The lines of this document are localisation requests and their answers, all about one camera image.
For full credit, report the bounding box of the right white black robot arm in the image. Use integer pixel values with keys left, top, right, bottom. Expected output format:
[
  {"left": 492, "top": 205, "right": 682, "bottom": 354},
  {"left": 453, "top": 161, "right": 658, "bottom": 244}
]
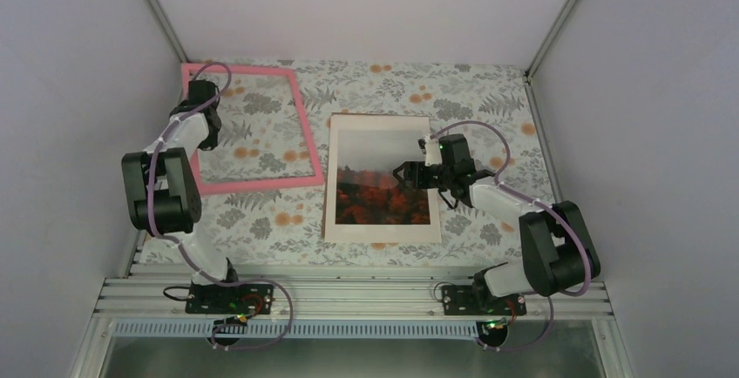
[{"left": 393, "top": 134, "right": 600, "bottom": 314}]

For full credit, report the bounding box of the floral patterned table mat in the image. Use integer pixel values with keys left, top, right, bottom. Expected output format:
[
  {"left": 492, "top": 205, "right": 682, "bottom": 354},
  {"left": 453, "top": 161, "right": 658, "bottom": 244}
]
[{"left": 198, "top": 60, "right": 553, "bottom": 267}]

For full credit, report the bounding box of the grey slotted cable duct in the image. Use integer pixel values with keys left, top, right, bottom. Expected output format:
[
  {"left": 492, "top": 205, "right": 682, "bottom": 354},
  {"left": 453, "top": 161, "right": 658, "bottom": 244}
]
[{"left": 112, "top": 319, "right": 478, "bottom": 340}]

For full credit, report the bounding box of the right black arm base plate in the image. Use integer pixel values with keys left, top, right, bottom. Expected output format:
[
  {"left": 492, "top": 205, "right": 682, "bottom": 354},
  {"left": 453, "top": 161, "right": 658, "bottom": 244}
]
[{"left": 439, "top": 284, "right": 527, "bottom": 316}]

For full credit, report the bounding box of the aluminium mounting rail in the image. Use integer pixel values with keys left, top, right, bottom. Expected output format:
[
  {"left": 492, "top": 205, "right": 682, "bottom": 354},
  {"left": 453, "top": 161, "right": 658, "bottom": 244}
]
[{"left": 93, "top": 277, "right": 614, "bottom": 321}]

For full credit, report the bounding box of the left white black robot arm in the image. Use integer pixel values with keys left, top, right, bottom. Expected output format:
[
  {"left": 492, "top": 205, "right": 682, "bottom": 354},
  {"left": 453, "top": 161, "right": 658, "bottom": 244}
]
[{"left": 121, "top": 80, "right": 243, "bottom": 313}]

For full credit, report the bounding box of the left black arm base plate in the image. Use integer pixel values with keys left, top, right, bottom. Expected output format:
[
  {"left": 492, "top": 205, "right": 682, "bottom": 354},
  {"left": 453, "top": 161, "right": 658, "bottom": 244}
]
[{"left": 185, "top": 283, "right": 275, "bottom": 316}]

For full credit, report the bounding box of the pink wooden photo frame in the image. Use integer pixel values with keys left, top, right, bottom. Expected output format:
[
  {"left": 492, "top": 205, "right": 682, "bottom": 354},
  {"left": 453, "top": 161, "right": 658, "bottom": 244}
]
[{"left": 181, "top": 63, "right": 324, "bottom": 195}]

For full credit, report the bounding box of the white passe-partout mat board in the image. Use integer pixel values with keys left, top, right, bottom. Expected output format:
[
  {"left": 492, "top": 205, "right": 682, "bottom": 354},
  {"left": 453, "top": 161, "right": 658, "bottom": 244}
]
[{"left": 323, "top": 113, "right": 441, "bottom": 244}]

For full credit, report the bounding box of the autumn forest photo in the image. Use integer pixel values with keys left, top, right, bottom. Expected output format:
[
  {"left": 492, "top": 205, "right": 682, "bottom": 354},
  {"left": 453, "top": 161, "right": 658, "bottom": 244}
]
[{"left": 335, "top": 130, "right": 431, "bottom": 226}]

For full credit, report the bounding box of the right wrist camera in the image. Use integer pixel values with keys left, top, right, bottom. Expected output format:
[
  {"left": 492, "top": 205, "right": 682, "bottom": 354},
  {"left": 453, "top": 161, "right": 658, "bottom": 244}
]
[{"left": 418, "top": 135, "right": 442, "bottom": 166}]

